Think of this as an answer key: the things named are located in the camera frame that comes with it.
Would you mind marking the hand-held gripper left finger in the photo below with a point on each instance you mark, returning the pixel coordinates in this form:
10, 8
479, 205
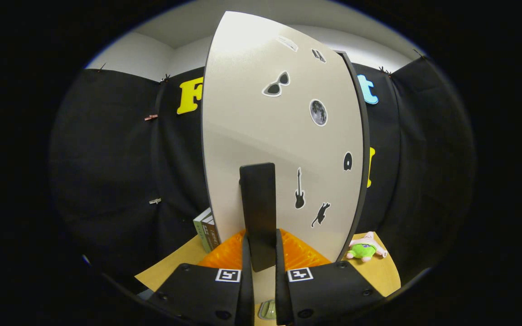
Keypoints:
206, 294

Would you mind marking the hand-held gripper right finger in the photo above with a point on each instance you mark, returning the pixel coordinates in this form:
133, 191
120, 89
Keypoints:
324, 294

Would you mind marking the green rounded object with tray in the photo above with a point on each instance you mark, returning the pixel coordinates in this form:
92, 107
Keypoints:
266, 310

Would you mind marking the pink and green plush toy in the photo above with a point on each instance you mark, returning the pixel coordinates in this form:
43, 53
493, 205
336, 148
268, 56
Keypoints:
364, 249

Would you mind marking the white clip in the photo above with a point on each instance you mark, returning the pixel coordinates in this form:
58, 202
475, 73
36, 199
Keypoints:
155, 200

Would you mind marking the grey cabinet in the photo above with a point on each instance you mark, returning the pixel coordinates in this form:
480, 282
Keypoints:
366, 136

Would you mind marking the black backdrop cloth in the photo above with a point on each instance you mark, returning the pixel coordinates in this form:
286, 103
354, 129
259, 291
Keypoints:
107, 158

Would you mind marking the red clip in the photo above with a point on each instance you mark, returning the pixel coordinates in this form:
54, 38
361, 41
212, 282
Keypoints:
151, 117

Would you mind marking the black clip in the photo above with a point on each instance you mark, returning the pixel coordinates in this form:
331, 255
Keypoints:
383, 70
166, 78
419, 53

